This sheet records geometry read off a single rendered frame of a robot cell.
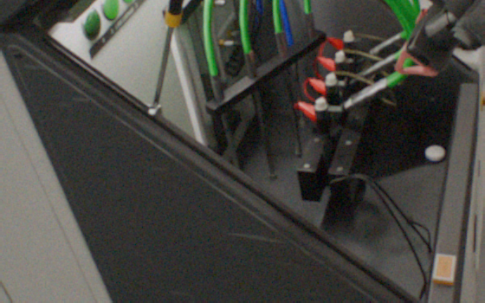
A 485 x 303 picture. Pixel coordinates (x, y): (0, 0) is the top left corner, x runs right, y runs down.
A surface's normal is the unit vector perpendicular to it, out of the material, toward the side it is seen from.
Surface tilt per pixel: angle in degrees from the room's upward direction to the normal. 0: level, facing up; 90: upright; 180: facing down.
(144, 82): 90
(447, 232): 0
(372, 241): 0
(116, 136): 90
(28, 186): 90
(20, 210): 90
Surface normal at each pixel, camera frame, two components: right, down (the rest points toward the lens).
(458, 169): -0.16, -0.81
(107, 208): -0.31, 0.58
